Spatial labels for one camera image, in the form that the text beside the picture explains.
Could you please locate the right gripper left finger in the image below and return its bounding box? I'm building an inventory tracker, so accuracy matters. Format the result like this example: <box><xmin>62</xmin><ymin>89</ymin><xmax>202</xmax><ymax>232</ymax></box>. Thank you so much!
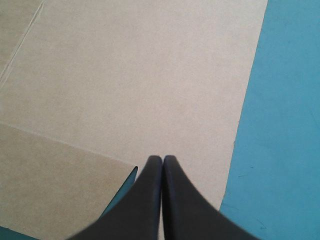
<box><xmin>65</xmin><ymin>155</ymin><xmax>164</xmax><ymax>240</ymax></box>

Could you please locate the brown cardboard box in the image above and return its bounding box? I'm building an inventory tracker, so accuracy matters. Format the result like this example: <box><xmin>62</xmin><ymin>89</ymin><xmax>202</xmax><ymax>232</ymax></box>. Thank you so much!
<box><xmin>0</xmin><ymin>0</ymin><xmax>269</xmax><ymax>240</ymax></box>

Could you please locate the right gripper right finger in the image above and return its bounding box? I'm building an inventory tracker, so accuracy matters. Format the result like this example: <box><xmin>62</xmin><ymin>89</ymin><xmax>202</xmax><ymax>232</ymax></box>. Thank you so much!
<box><xmin>162</xmin><ymin>154</ymin><xmax>263</xmax><ymax>240</ymax></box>

